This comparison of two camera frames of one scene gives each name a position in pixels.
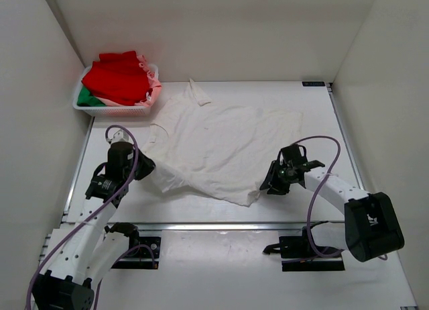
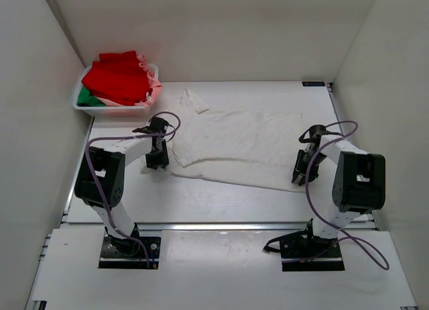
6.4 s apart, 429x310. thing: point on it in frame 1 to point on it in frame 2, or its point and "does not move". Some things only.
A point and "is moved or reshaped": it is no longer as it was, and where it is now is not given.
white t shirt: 228,153 is moved or reshaped
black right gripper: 276,188 to 300,168
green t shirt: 85,98 does not move
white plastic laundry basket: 98,111 does not move
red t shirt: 117,77 does not move
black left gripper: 149,165 to 163,160
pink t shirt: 153,87 does not move
